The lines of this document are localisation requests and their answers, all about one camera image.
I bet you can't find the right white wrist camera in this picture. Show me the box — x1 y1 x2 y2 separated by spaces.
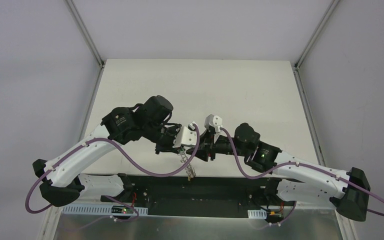
204 114 223 135

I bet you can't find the aluminium frame post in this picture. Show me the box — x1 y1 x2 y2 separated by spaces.
292 0 341 166
64 0 106 141

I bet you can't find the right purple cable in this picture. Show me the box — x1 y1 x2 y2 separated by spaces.
220 126 384 220

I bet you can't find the large metal keyring with rings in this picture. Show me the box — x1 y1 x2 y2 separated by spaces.
178 148 196 182

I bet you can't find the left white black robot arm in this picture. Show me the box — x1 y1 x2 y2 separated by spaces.
32 95 181 207

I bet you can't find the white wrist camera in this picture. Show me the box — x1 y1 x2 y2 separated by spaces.
204 114 223 135
173 121 198 148

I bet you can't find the right aluminium frame post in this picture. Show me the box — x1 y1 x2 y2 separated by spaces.
292 0 341 166

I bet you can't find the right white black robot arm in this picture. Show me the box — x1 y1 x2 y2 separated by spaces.
196 122 371 222

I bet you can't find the left circuit board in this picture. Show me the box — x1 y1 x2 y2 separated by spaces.
111 205 134 215

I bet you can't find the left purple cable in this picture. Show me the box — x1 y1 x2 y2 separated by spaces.
24 123 201 215

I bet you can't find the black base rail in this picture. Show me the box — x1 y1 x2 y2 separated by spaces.
116 175 293 218

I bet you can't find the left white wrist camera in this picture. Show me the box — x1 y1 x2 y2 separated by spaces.
173 121 198 148

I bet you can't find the left aluminium frame post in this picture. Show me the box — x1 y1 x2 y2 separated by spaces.
64 0 106 141

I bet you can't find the purple cable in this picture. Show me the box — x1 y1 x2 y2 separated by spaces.
24 123 201 215
220 126 384 220

